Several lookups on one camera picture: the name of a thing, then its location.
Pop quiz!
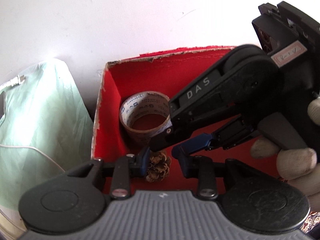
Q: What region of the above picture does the brown pine cone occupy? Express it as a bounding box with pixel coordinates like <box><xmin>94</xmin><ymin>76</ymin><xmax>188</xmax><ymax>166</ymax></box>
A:
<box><xmin>145</xmin><ymin>150</ymin><xmax>171</xmax><ymax>183</ymax></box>

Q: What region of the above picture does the white gloved right hand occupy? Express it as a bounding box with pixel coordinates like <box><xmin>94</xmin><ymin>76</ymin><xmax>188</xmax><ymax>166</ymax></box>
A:
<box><xmin>249</xmin><ymin>97</ymin><xmax>320</xmax><ymax>213</ymax></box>

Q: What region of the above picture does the red cardboard box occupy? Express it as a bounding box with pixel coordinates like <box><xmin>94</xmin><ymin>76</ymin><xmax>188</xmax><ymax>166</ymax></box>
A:
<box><xmin>91</xmin><ymin>46</ymin><xmax>279</xmax><ymax>193</ymax></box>

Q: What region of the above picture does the light green pillow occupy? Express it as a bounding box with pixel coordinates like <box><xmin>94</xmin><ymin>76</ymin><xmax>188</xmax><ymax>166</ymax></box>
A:
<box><xmin>1</xmin><ymin>59</ymin><xmax>93</xmax><ymax>210</ymax></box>

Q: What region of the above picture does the black smartphone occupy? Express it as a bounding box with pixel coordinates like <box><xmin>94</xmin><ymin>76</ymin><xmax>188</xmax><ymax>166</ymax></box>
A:
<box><xmin>0</xmin><ymin>91</ymin><xmax>5</xmax><ymax>118</ymax></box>

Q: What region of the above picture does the white charging cable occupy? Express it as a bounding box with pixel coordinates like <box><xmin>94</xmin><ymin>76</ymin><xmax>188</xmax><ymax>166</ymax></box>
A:
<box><xmin>0</xmin><ymin>74</ymin><xmax>66</xmax><ymax>173</ymax></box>

